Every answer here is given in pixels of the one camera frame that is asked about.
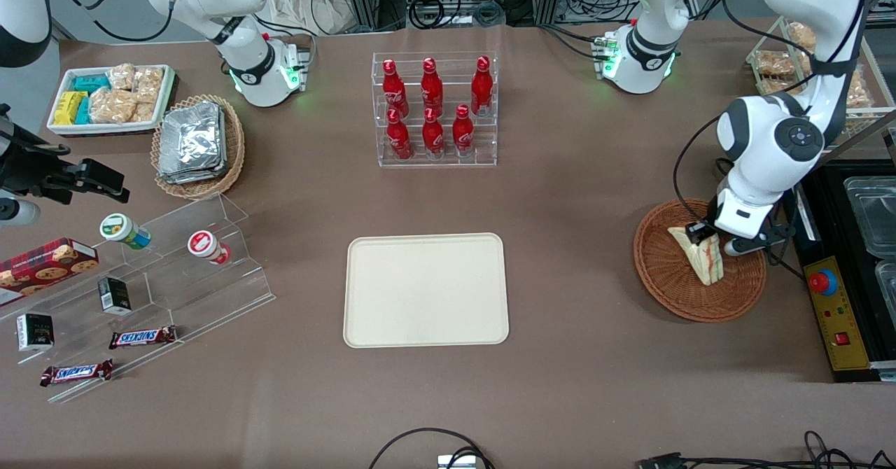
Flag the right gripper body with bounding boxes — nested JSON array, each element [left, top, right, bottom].
[[0, 127, 16, 197]]

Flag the triangular sandwich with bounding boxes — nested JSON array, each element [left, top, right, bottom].
[[667, 226, 722, 286]]

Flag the round brown wicker basket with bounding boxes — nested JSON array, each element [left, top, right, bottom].
[[633, 198, 767, 323]]

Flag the white rectangular snack tray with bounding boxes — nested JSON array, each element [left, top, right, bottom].
[[47, 64, 176, 137]]

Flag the oval light wicker basket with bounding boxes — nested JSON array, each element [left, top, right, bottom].
[[150, 94, 246, 200]]

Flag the cream plastic tray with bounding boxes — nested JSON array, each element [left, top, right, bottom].
[[343, 232, 510, 349]]

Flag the green lid cup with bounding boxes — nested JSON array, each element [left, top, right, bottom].
[[99, 213, 152, 250]]

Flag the yellow snack pack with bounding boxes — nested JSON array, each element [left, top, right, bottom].
[[54, 91, 88, 125]]

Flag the red cookie box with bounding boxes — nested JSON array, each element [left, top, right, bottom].
[[0, 237, 99, 307]]

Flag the black appliance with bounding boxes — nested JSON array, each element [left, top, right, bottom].
[[778, 161, 896, 384]]

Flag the silver foil pouch stack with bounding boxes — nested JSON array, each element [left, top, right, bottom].
[[157, 101, 228, 185]]

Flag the red emergency stop button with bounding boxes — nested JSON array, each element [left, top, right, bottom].
[[808, 269, 839, 297]]

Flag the small black box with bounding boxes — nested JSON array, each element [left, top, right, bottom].
[[97, 277, 132, 316], [16, 313, 55, 352]]

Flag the red lid cup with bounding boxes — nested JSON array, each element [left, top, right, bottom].
[[187, 230, 231, 265]]

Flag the clear plastic container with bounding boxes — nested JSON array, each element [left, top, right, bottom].
[[843, 176, 896, 258], [875, 260, 896, 309]]

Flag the yellow control panel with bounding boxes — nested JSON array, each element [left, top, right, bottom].
[[804, 255, 871, 372]]

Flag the grey metal bar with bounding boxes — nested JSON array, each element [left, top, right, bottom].
[[822, 108, 896, 158]]

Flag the clear acrylic stepped shelf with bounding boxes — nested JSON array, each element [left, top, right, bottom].
[[0, 192, 276, 405]]

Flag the Snickers chocolate bar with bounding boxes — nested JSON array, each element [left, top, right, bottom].
[[108, 325, 177, 350], [40, 359, 114, 387]]

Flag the clear acrylic bottle rack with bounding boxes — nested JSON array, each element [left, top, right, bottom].
[[372, 51, 499, 169]]

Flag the red cola bottle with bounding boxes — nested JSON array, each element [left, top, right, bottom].
[[386, 107, 413, 161], [422, 107, 446, 160], [470, 56, 494, 117], [421, 57, 445, 114], [452, 104, 475, 158], [381, 59, 410, 117]]

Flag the beige cloth bag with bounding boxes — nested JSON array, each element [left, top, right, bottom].
[[262, 0, 354, 36]]

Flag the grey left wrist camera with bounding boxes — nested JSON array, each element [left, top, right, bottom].
[[723, 237, 771, 257]]

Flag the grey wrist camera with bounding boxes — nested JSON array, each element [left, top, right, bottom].
[[723, 237, 771, 257], [0, 198, 41, 227]]

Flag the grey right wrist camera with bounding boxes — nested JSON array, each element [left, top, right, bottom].
[[0, 198, 41, 227]]

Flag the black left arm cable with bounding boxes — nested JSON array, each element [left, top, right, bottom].
[[673, 0, 870, 232]]

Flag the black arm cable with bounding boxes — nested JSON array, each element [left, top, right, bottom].
[[673, 0, 870, 232], [50, 0, 176, 44]]

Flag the knotted black power cable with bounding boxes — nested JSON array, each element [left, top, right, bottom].
[[714, 157, 806, 281]]

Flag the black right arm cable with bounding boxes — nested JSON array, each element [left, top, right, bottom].
[[50, 0, 176, 44]]

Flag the white wire rack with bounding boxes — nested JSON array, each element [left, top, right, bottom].
[[745, 15, 896, 151]]

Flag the black cable with connector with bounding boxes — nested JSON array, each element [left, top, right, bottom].
[[636, 430, 896, 469]]

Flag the arched black cable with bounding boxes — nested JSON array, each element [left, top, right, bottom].
[[369, 428, 494, 469]]

